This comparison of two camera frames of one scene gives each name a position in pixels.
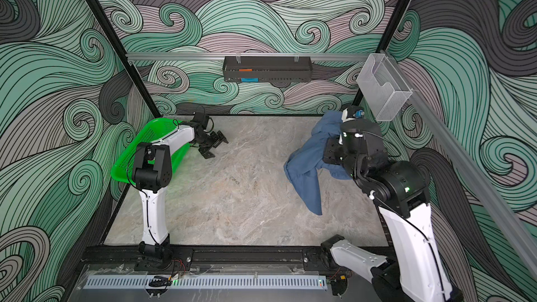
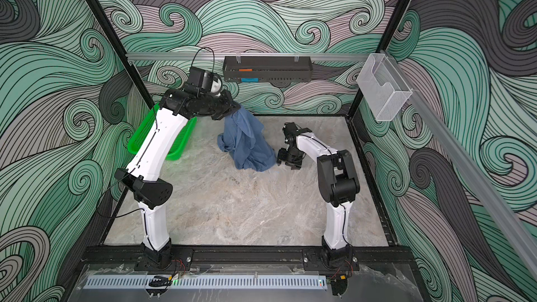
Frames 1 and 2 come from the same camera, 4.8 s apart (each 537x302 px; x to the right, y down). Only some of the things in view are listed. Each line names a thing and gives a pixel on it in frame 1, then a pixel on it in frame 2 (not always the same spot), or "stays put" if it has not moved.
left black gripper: [219, 141] -> [228, 104]
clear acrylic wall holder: [382, 87] stays put
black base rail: [213, 259] stays put
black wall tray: [267, 68] stays put
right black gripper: [333, 154] -> [285, 158]
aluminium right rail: [456, 148] stays put
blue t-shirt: [302, 167] -> [243, 137]
